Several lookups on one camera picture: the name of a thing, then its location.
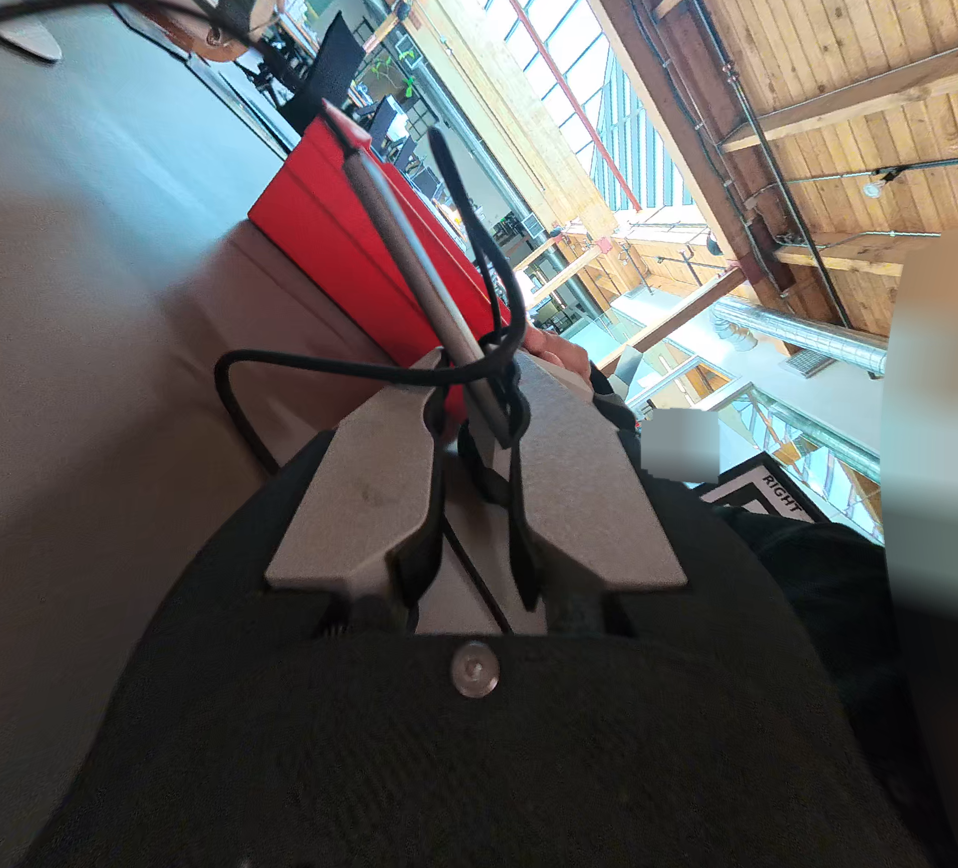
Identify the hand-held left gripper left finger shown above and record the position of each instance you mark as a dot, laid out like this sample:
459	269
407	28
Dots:
352	501

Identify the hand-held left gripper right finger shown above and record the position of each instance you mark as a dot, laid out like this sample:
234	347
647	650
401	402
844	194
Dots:
599	501

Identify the grey usb hub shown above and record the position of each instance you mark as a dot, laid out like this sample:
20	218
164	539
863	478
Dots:
427	299

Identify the red plastic bin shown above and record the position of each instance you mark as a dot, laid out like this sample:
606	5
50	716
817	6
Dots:
345	239

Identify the person's right forearm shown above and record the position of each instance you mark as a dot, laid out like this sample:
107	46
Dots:
838	629

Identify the person's right hand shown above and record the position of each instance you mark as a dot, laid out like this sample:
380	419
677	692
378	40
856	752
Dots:
557	352

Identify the black and white marker board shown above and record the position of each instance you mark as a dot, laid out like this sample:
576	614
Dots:
764	491

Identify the black office chair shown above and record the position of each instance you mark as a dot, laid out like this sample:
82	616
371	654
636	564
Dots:
330	67

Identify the silver ventilation duct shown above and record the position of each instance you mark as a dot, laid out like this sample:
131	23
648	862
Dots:
809	337

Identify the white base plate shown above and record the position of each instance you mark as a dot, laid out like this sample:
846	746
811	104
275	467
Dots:
27	30

